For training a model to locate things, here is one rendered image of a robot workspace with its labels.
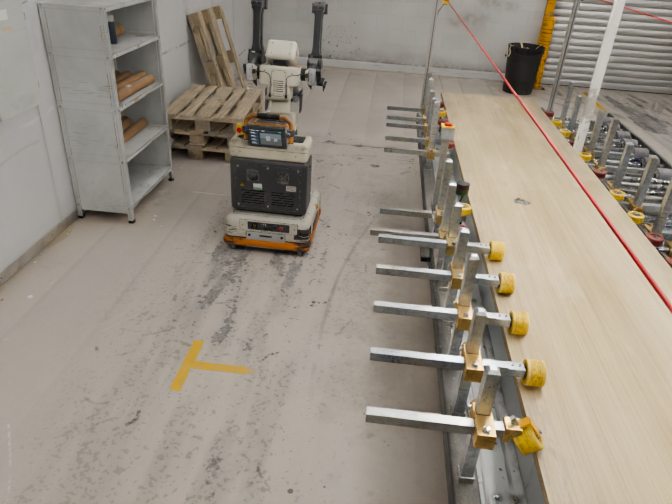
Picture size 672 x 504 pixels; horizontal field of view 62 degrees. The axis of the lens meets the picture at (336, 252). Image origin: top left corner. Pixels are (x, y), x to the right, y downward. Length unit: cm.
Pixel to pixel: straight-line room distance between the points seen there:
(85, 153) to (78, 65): 63
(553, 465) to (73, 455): 202
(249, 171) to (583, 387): 270
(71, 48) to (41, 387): 225
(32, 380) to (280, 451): 134
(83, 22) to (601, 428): 371
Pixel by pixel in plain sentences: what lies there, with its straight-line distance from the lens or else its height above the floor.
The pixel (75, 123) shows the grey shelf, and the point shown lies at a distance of 446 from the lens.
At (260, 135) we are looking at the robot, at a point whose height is 88.
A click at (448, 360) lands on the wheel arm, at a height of 96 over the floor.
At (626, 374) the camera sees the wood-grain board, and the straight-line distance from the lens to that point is 202.
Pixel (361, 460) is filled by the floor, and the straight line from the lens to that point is 268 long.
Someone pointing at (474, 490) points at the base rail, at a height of 70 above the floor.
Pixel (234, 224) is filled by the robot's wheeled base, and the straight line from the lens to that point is 400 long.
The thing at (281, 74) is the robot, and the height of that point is 119.
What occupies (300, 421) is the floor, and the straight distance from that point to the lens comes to 281.
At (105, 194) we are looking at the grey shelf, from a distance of 458.
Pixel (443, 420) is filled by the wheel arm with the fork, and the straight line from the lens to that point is 155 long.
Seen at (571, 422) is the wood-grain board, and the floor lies 90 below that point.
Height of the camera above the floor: 206
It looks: 30 degrees down
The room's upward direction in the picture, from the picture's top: 4 degrees clockwise
